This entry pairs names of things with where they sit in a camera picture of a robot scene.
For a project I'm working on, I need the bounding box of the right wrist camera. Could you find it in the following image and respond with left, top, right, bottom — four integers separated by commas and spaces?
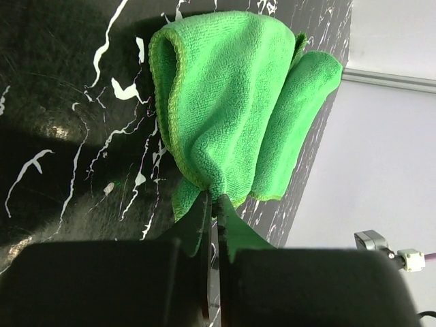
354, 230, 426, 273

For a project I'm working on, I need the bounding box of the green towel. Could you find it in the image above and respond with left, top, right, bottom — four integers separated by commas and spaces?
148, 10, 343, 258

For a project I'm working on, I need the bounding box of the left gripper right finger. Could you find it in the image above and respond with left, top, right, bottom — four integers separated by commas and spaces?
217, 195, 420, 326

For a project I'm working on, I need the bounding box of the right aluminium frame post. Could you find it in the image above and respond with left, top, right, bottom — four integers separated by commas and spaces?
342, 68, 435, 94

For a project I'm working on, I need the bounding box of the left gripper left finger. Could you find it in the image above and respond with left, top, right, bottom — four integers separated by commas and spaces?
1, 191, 212, 326

